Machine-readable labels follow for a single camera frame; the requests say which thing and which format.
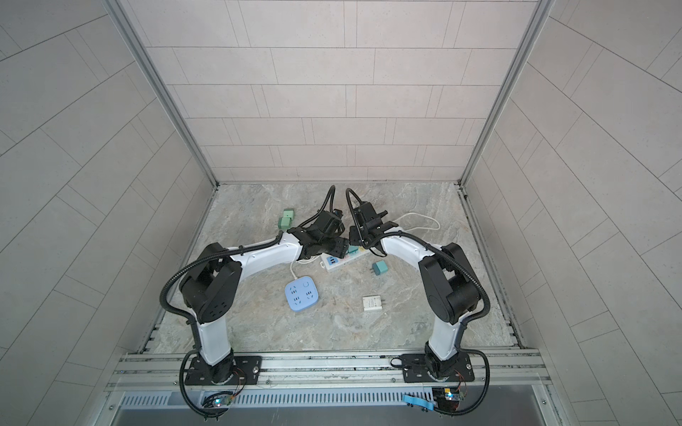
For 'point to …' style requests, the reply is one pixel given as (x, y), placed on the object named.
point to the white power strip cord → (417, 213)
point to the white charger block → (372, 303)
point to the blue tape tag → (418, 401)
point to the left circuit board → (218, 399)
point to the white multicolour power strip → (331, 262)
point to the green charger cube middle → (284, 223)
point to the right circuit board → (446, 399)
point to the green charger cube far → (289, 213)
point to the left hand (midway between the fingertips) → (345, 241)
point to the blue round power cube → (301, 293)
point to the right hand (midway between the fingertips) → (354, 234)
